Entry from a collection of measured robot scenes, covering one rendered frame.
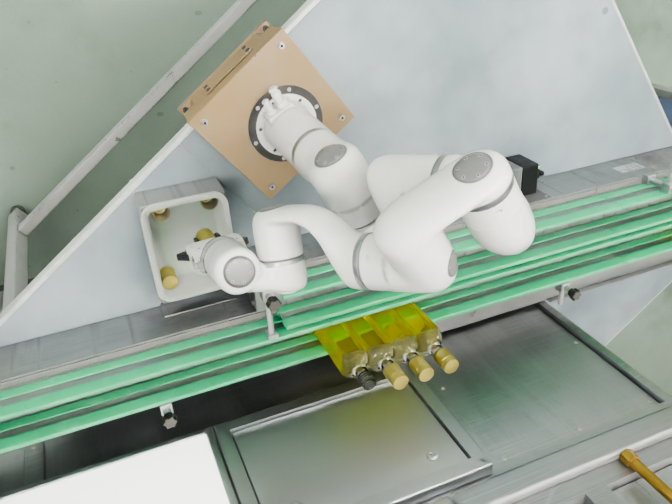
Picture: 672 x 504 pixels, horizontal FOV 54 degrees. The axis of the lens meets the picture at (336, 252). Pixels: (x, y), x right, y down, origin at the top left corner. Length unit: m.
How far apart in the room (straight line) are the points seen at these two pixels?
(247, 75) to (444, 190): 0.56
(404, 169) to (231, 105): 0.42
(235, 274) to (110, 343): 0.50
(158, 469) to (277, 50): 0.84
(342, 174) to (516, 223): 0.30
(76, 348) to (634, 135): 1.53
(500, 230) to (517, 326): 0.91
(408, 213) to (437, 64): 0.76
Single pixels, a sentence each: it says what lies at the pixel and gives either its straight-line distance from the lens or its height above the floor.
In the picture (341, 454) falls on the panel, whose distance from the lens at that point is 1.36.
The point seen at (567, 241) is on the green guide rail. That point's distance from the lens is 1.72.
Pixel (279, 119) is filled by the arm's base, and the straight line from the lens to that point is 1.26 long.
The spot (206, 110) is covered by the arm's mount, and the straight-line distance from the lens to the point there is 1.27.
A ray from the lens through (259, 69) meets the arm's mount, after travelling 1.28.
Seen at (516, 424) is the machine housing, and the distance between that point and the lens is 1.49.
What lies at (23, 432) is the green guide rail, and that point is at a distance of 1.46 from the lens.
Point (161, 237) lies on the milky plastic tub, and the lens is 1.43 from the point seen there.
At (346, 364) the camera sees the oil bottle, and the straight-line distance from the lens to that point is 1.34.
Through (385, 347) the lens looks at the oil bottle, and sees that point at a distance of 1.37.
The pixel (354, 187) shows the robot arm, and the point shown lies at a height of 1.16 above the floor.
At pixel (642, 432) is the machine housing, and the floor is 1.37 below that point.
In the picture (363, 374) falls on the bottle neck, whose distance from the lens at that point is 1.32.
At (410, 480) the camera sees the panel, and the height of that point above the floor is 1.28.
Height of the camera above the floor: 2.06
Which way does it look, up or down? 55 degrees down
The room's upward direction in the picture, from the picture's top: 138 degrees clockwise
